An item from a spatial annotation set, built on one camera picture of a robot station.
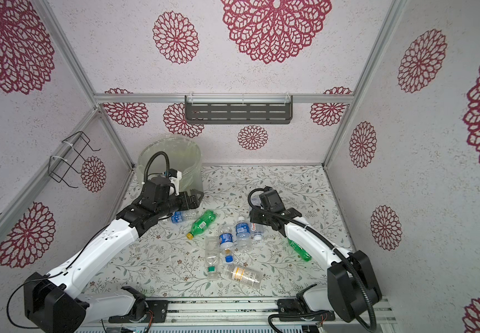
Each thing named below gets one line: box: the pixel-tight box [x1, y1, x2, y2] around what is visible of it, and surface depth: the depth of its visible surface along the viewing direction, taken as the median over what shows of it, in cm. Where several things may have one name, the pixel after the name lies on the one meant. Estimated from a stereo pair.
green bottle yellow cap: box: [185, 209, 217, 241], surface depth 94 cm
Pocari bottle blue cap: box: [218, 225, 234, 264], surface depth 89 cm
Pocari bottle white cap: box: [235, 215, 252, 250], surface depth 92 cm
